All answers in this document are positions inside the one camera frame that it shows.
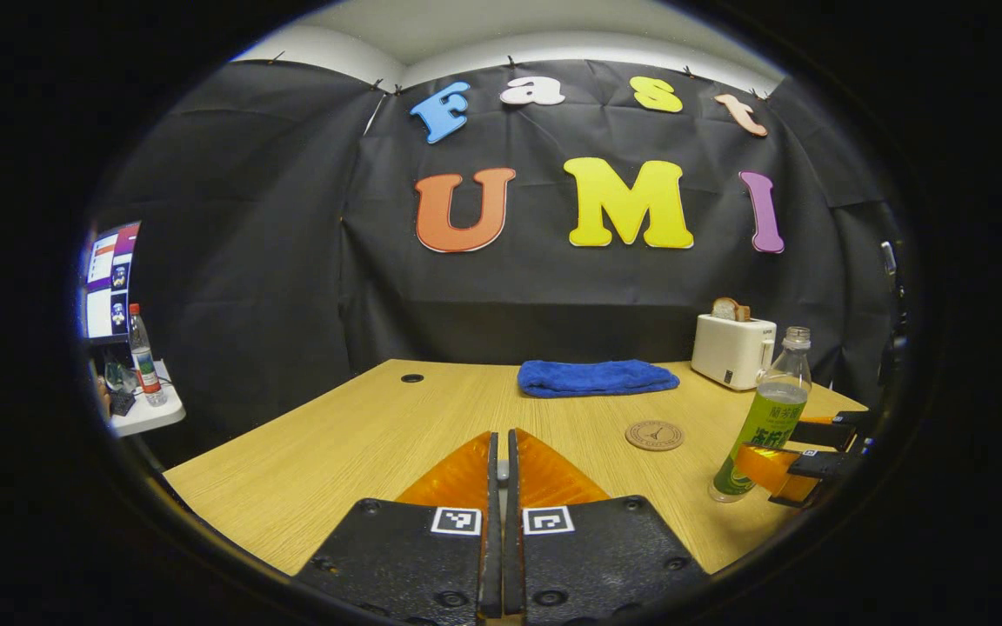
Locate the blue folded towel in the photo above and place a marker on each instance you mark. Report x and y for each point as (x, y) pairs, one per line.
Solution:
(597, 378)

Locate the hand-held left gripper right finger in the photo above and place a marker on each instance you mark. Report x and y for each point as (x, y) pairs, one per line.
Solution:
(588, 556)

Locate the green label water bottle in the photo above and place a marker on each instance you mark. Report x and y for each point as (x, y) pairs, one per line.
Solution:
(766, 417)

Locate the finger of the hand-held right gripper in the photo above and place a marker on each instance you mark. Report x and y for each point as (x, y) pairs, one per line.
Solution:
(823, 469)
(840, 430)

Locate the round wooden coaster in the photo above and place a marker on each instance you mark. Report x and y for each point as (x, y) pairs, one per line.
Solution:
(654, 435)

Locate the white teacup lid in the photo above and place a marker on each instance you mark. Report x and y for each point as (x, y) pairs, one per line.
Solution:
(502, 469)

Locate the bread slice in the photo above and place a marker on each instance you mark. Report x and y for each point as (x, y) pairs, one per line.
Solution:
(729, 308)

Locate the computer monitor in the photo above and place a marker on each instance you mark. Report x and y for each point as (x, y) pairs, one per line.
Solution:
(110, 278)

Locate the white toaster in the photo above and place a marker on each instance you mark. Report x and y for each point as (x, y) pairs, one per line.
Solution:
(727, 348)

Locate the white side table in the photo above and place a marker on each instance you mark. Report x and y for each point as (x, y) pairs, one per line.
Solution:
(153, 416)

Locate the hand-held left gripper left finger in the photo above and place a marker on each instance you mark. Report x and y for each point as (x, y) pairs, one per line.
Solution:
(414, 556)

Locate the red cap plastic bottle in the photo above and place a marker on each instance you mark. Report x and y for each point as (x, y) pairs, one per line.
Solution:
(144, 356)

